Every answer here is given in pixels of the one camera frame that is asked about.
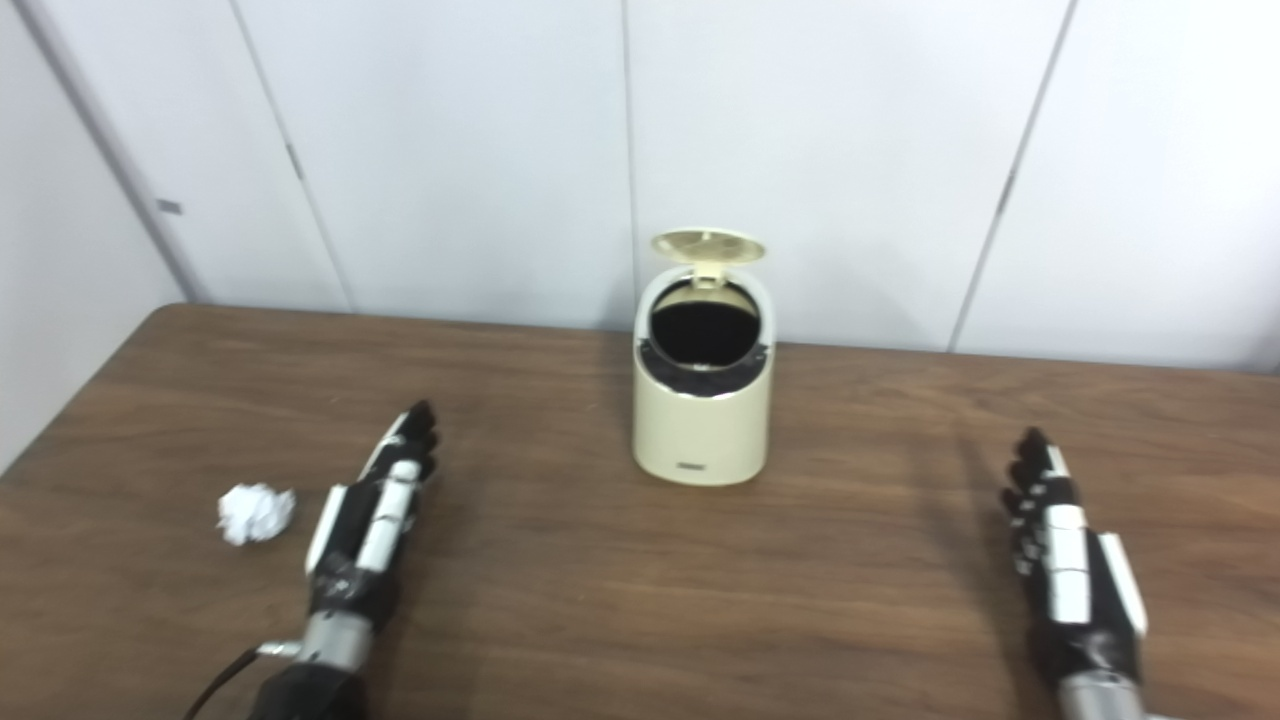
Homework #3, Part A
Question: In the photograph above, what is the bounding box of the black bin liner bag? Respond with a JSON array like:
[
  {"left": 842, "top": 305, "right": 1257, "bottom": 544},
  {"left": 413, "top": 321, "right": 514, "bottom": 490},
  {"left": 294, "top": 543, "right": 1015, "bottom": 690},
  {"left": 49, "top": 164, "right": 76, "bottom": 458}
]
[{"left": 638, "top": 283, "right": 773, "bottom": 399}]

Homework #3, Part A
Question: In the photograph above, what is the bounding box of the gray wall post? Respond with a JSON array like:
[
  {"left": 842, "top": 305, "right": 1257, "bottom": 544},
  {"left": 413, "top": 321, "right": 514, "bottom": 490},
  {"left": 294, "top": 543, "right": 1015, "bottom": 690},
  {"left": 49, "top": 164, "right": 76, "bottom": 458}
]
[{"left": 15, "top": 0, "right": 211, "bottom": 304}]

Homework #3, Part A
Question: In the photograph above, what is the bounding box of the cream-colored lidded bin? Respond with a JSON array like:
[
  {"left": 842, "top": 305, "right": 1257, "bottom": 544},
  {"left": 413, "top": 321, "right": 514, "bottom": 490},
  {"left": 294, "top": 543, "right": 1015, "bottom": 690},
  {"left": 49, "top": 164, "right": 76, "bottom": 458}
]
[{"left": 631, "top": 229, "right": 775, "bottom": 488}]

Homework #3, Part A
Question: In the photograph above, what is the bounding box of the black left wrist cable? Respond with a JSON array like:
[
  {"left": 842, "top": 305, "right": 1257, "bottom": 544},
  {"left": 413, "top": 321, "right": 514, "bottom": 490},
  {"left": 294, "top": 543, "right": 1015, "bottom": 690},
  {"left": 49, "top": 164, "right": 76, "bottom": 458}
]
[{"left": 183, "top": 640, "right": 303, "bottom": 720}]

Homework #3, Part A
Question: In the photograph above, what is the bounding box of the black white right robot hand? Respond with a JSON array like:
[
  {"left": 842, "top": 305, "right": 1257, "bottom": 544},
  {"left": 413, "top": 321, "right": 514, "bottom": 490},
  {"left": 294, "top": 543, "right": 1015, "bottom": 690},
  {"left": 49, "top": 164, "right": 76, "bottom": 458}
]
[{"left": 1000, "top": 428, "right": 1149, "bottom": 691}]

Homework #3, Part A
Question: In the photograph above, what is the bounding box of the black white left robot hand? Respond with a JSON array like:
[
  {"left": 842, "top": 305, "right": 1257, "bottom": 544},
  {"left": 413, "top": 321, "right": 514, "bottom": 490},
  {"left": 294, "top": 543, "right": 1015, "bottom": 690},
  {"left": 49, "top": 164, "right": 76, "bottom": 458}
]
[{"left": 304, "top": 400, "right": 442, "bottom": 633}]

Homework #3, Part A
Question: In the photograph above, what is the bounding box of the white paper ball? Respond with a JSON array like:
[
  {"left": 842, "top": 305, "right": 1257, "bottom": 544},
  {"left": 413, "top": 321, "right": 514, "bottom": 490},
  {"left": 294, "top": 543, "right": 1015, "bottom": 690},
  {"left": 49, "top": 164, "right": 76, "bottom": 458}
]
[{"left": 217, "top": 484, "right": 297, "bottom": 546}]

